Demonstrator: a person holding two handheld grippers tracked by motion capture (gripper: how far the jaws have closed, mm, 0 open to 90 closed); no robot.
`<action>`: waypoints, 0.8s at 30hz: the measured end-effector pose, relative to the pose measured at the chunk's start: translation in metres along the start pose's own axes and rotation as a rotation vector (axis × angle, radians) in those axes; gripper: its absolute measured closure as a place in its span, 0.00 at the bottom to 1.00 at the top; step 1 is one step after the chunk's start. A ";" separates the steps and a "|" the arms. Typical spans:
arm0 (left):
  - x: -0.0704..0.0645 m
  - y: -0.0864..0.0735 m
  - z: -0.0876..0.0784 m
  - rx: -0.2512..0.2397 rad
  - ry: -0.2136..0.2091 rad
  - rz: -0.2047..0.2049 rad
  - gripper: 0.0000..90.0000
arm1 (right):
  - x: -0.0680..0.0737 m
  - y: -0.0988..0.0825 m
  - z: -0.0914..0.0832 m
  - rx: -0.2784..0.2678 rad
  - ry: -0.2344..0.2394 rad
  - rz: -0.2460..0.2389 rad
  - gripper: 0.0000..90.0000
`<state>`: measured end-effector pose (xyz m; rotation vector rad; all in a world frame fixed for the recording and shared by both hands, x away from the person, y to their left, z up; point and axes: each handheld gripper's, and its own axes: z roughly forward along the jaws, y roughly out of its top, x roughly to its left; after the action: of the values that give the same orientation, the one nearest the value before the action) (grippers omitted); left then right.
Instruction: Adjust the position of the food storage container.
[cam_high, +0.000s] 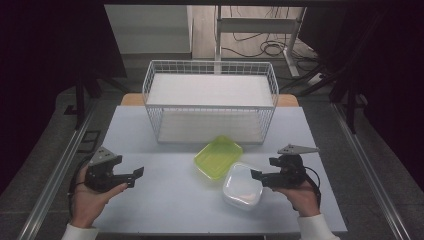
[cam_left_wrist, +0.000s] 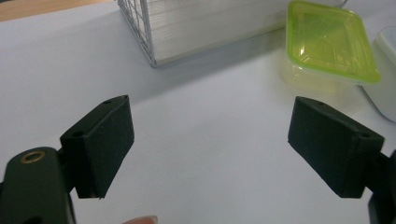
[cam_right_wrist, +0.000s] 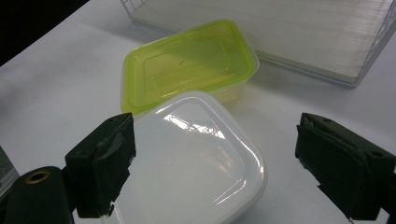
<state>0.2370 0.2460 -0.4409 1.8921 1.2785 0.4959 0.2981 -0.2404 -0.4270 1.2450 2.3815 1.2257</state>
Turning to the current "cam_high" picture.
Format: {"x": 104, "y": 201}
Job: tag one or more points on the white metal desk frame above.
{"x": 256, "y": 25}

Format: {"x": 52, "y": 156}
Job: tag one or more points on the black metal stand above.
{"x": 350, "y": 96}
{"x": 80, "y": 100}

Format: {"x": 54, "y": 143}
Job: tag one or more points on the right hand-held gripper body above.
{"x": 289, "y": 171}

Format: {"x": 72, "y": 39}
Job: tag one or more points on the white translucent plastic container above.
{"x": 241, "y": 190}

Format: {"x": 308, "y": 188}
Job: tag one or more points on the white cabinet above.
{"x": 150, "y": 28}

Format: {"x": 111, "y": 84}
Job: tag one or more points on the person's right hand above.
{"x": 301, "y": 199}

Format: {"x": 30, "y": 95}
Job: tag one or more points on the person's left hand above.
{"x": 87, "y": 205}

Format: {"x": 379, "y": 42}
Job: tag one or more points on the green translucent plastic container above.
{"x": 218, "y": 159}

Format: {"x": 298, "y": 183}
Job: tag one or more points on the wooden board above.
{"x": 131, "y": 99}

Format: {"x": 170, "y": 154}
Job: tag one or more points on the white power strip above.
{"x": 316, "y": 79}

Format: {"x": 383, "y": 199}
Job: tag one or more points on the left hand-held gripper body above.
{"x": 100, "y": 175}

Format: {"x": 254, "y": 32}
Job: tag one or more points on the metal floor rail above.
{"x": 370, "y": 180}
{"x": 55, "y": 180}

